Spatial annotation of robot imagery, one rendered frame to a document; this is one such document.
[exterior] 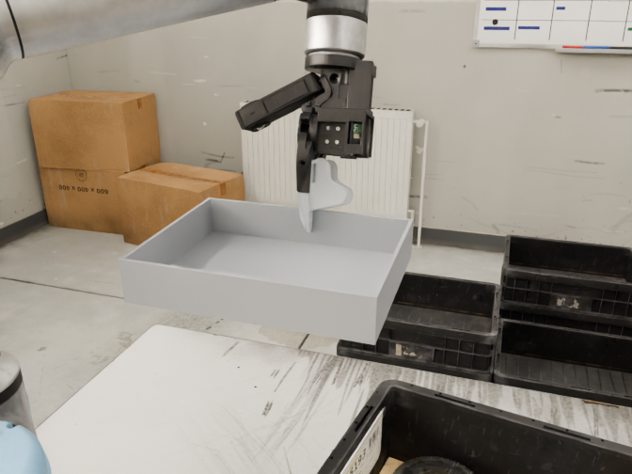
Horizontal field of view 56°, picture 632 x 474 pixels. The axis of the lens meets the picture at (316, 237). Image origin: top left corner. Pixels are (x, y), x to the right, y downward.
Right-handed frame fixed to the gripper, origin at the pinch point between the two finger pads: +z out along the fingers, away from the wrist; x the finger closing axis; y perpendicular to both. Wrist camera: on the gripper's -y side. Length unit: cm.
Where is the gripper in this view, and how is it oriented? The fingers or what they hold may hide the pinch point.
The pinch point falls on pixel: (305, 221)
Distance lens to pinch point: 75.3
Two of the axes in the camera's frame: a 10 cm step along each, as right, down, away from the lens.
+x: 2.3, -0.7, 9.7
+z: -0.7, 9.9, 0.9
